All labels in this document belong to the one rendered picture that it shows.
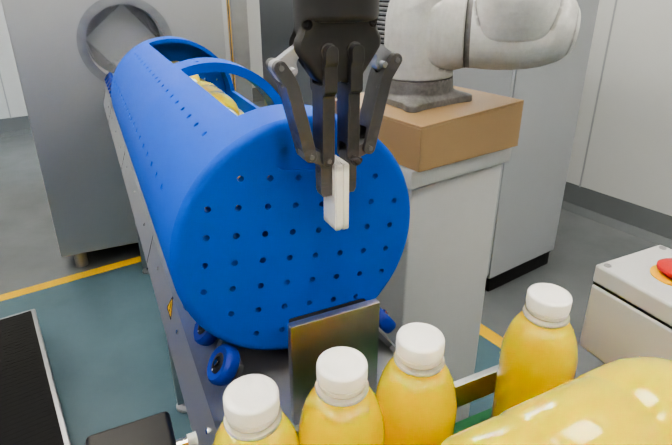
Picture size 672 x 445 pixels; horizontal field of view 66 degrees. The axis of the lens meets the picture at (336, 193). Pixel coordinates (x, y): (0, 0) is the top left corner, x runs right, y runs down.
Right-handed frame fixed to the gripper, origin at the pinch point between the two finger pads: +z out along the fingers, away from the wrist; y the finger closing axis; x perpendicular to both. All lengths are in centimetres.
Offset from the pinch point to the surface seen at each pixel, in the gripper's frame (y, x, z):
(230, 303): -10.6, 4.1, 12.5
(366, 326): 1.5, -4.3, 13.8
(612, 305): 22.1, -16.5, 9.7
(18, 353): -58, 136, 101
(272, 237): -5.6, 4.1, 5.7
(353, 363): -6.0, -15.6, 7.0
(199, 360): -13.7, 11.0, 24.4
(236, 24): 30, 143, -5
